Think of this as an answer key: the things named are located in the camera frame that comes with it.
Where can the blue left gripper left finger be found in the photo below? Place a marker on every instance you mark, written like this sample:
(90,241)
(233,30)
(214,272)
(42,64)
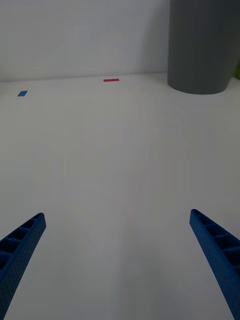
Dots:
(17,255)

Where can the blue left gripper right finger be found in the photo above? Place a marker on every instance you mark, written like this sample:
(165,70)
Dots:
(222,252)

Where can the grey plastic waste bin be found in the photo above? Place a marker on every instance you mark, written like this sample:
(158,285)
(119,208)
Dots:
(202,50)

